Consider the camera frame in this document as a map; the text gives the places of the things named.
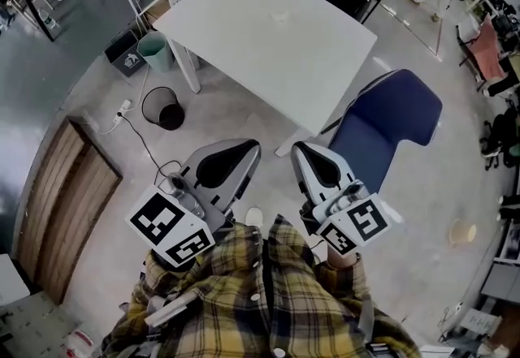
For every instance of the white perforated panel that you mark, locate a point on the white perforated panel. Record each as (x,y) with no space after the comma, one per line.
(36,328)

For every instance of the black mesh wastebasket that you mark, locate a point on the black mesh wastebasket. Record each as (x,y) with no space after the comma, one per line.
(156,104)

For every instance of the white tub red label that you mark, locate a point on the white tub red label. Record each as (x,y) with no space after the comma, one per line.
(79,344)

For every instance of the wooden plank platform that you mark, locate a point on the wooden plank platform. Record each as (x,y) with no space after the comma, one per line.
(61,206)

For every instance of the beige paper cup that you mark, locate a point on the beige paper cup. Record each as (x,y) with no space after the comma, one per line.
(462,231)

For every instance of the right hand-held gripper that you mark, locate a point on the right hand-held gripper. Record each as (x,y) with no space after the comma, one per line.
(357,222)

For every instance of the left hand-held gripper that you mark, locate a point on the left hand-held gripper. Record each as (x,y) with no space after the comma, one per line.
(170,222)

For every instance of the person's left forearm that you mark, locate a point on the person's left forearm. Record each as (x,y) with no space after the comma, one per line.
(162,279)

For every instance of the blue chair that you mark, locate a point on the blue chair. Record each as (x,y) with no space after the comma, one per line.
(378,137)

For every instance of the person's plaid shirt torso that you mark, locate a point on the person's plaid shirt torso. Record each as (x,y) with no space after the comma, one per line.
(243,299)

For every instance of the white table leg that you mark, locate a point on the white table leg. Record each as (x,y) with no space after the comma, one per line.
(185,64)
(290,143)

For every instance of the white power strip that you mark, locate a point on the white power strip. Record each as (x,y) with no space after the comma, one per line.
(126,104)

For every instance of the salmon pink cloth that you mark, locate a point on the salmon pink cloth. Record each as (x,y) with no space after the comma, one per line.
(487,48)

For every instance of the person's left leg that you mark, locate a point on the person's left leg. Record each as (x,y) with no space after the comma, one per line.
(254,218)

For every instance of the grey bin with white logo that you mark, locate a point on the grey bin with white logo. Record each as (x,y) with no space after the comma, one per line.
(126,58)

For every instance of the green hexagonal bin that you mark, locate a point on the green hexagonal bin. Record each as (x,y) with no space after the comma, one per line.
(156,54)

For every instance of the large cardboard box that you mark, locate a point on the large cardboard box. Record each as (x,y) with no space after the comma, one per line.
(158,11)

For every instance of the white table top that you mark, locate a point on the white table top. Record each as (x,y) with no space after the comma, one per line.
(264,64)

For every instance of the person's right forearm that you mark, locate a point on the person's right forearm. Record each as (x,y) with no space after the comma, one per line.
(345,287)

